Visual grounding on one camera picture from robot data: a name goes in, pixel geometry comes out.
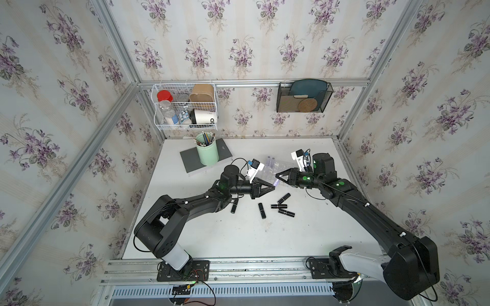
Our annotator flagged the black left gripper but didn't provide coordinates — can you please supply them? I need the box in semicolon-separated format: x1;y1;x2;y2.
229;180;277;205

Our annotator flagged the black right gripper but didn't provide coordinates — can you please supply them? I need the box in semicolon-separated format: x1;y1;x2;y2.
274;168;324;189

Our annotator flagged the black lipstick silver band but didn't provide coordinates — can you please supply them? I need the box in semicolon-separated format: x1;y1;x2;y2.
230;198;239;214
258;203;266;219

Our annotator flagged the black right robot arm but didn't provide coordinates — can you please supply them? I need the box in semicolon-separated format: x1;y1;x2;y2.
275;153;440;300

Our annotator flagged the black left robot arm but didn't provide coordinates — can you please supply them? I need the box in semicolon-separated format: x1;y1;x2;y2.
133;164;275;274

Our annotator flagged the black lipstick gold band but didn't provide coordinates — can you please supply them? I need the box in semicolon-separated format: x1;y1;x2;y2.
277;193;291;204
271;204;288;209
278;209;296;218

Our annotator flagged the green pen cup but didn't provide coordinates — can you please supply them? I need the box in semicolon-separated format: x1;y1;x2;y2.
195;131;219;167

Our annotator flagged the round cork coaster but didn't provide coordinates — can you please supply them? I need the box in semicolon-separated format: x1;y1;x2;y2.
297;98;318;113

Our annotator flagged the teal plate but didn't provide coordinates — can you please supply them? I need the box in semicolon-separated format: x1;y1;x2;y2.
289;79;329;112

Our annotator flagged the white black cylinder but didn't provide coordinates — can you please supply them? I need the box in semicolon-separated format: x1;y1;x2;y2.
190;109;218;125

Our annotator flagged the clear plastic bottle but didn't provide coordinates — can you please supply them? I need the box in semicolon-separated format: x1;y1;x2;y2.
159;100;179;126

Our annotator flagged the red lid jar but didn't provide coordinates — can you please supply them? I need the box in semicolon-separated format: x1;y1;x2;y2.
156;90;174;102

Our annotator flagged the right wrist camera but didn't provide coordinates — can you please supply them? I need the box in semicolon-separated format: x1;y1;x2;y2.
291;149;312;172

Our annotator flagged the black mesh wall holder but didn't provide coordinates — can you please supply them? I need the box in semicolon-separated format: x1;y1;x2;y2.
276;82;334;113

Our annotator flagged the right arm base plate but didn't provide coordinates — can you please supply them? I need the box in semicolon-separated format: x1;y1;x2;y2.
305;256;358;280

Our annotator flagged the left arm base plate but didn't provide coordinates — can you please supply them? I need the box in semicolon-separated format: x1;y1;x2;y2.
156;260;210;282

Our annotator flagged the white wire basket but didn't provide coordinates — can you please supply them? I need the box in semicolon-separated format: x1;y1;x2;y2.
151;82;218;131

